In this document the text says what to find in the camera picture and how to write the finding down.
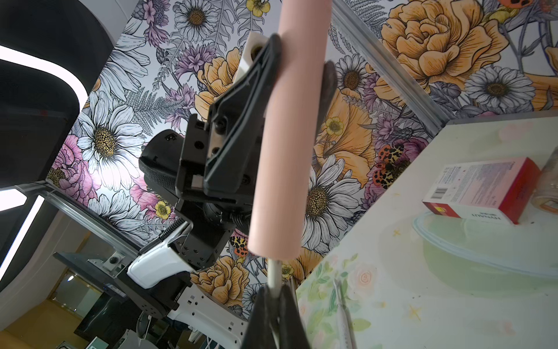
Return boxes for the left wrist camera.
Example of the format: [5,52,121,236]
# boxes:
[233,31,269,84]

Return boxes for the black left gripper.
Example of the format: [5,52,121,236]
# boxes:
[139,34,282,268]

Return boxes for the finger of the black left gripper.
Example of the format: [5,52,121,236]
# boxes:
[315,60,337,135]

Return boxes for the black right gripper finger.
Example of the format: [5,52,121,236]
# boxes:
[241,285,310,349]

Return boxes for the white tube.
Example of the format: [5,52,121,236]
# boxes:
[334,279,356,349]

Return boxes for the small amber bottle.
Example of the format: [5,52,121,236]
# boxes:
[531,148,558,215]

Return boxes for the white charging cable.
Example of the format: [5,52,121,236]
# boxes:
[267,258,283,306]

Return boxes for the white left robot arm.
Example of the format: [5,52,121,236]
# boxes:
[55,34,309,348]

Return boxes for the red white medicine box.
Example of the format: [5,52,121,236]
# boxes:
[422,157,541,225]

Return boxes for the pink electric toothbrush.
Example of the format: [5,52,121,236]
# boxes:
[248,0,332,261]

